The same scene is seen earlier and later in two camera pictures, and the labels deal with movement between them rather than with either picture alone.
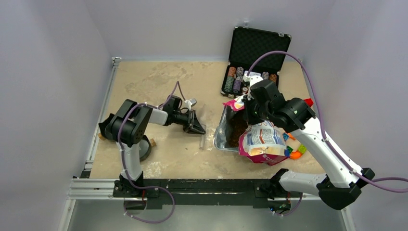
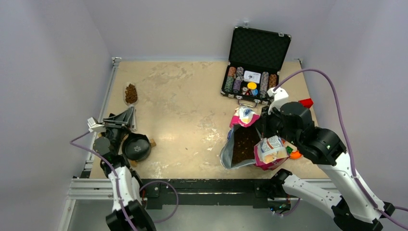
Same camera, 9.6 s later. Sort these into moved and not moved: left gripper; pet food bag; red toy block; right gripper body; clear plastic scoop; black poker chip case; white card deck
Moved: left gripper; right gripper body; clear plastic scoop; pet food bag
Not moved: black poker chip case; red toy block; white card deck
